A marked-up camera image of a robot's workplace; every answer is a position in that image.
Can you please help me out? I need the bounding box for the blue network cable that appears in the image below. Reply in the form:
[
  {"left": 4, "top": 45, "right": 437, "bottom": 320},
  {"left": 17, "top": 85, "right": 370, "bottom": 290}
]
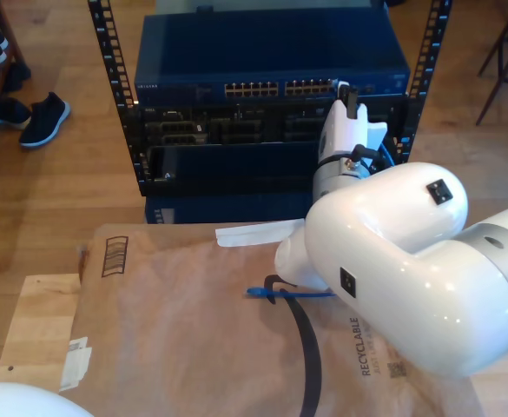
[{"left": 244, "top": 285, "right": 337, "bottom": 301}]

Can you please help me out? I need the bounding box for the black rack server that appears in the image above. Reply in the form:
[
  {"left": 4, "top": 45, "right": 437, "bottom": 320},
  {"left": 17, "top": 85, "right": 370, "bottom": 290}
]
[{"left": 125, "top": 102, "right": 411, "bottom": 147}]

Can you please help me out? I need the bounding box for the dark blue base box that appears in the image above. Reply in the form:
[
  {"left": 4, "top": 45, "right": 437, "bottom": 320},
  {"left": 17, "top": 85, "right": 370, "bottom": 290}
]
[{"left": 143, "top": 193, "right": 320, "bottom": 226}]

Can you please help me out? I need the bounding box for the black equipment rack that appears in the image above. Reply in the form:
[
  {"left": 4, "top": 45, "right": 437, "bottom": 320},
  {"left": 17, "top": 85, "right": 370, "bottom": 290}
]
[{"left": 87, "top": 0, "right": 454, "bottom": 199}]

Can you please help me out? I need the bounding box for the brown packing paper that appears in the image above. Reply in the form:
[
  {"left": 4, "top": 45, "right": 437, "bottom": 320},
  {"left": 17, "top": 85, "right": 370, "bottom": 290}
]
[{"left": 60, "top": 216, "right": 476, "bottom": 417}]

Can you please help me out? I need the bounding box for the dark sneaker pale sole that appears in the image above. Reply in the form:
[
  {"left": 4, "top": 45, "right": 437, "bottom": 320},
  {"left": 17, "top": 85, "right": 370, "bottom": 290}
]
[
  {"left": 18, "top": 90, "right": 71, "bottom": 149},
  {"left": 0, "top": 97, "right": 33, "bottom": 130}
]

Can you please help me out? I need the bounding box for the plain dark shoe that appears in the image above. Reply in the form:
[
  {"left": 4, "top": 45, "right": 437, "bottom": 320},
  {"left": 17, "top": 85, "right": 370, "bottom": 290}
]
[{"left": 1, "top": 62, "right": 32, "bottom": 93}]

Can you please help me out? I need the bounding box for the brown wooden shoe rack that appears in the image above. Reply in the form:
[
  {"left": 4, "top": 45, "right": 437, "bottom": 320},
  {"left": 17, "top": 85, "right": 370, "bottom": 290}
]
[{"left": 0, "top": 0, "right": 25, "bottom": 153}]

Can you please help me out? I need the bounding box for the black angled-connector cable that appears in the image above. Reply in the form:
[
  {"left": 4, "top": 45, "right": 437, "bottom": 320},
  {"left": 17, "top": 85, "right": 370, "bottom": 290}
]
[{"left": 348, "top": 142, "right": 387, "bottom": 169}]

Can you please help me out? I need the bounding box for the grey-blue camera cable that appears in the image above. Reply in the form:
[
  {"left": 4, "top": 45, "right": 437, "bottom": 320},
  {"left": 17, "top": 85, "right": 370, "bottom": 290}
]
[{"left": 375, "top": 142, "right": 397, "bottom": 169}]

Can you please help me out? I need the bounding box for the blue network switch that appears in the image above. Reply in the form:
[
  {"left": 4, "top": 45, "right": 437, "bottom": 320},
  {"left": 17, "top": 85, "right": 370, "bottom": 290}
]
[{"left": 134, "top": 12, "right": 412, "bottom": 104}]

